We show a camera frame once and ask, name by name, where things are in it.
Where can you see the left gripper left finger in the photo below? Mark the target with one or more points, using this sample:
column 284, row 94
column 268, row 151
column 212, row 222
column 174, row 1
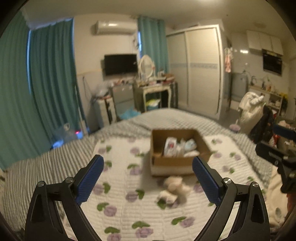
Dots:
column 43, row 219

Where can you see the white dressing table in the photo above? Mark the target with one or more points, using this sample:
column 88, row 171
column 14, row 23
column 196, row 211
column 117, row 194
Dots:
column 142, row 94

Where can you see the white floral quilted blanket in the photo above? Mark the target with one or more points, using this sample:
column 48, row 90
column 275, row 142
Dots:
column 128, row 202

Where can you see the black range hood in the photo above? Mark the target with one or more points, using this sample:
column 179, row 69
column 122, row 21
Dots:
column 272, row 62

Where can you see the blue plastic bag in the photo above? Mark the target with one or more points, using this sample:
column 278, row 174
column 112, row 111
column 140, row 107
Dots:
column 130, row 113

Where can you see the blue wet wipes pack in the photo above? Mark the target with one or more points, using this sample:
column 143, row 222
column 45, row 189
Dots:
column 190, row 145

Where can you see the teal left window curtain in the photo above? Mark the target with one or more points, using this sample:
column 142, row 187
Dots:
column 39, row 90

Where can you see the brown cardboard box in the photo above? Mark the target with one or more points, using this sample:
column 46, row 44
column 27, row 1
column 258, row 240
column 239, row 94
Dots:
column 174, row 166

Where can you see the white air conditioner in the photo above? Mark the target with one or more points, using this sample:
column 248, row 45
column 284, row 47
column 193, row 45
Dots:
column 115, row 28

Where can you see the white sliding door wardrobe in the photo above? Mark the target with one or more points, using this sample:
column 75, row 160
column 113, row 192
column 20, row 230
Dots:
column 196, row 59

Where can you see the white suitcase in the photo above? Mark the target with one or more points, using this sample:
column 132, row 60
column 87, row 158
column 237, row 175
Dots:
column 105, row 112

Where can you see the clear water jug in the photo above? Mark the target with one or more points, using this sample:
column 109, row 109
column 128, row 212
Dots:
column 65, row 134

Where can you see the grey washing machine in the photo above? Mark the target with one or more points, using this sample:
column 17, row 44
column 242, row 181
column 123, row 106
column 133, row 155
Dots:
column 239, row 86

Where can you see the drink cup with straw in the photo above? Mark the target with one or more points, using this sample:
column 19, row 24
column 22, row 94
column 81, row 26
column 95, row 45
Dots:
column 235, row 127

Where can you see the teal right window curtain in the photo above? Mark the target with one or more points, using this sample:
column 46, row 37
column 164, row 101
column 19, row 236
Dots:
column 153, row 41

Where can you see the white knit glove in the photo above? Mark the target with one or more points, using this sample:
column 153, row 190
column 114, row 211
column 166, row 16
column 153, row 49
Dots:
column 181, row 152

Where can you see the black wall television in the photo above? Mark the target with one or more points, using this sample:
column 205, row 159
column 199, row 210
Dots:
column 118, row 64

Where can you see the white oval vanity mirror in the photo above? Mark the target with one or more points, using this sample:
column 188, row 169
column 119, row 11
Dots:
column 146, row 67

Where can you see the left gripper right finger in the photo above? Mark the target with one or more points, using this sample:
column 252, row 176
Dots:
column 251, row 222

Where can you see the white clothes pile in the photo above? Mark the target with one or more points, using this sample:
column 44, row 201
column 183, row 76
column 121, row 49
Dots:
column 250, row 111

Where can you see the hanging pink garment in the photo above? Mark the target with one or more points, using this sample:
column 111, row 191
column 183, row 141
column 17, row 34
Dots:
column 228, row 55

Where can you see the floral tissue pack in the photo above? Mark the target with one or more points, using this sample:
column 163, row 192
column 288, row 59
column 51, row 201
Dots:
column 170, row 147

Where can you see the teal window curtain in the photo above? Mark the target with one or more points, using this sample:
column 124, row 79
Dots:
column 39, row 90
column 153, row 41

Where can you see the white kitchen wall cabinets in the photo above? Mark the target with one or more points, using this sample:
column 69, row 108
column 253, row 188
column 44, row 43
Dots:
column 258, row 41

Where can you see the grey checked bed cover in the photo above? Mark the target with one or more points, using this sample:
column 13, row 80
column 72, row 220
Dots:
column 232, row 154

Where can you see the small grey fridge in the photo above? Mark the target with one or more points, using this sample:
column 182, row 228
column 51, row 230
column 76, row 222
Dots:
column 123, row 98

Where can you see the small white plush toy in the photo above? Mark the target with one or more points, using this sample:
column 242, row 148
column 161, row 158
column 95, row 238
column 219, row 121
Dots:
column 174, row 190

